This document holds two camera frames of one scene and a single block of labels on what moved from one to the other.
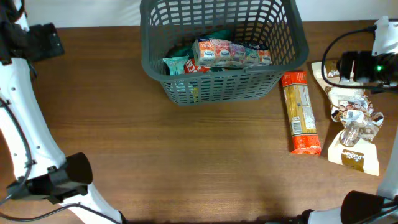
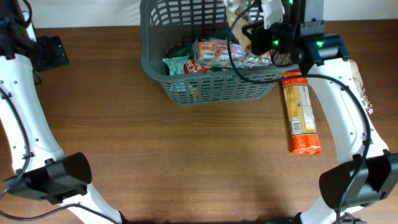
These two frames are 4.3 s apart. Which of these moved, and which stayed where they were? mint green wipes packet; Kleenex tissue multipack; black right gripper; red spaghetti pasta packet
Moved: black right gripper
Stayed: red spaghetti pasta packet; mint green wipes packet; Kleenex tissue multipack
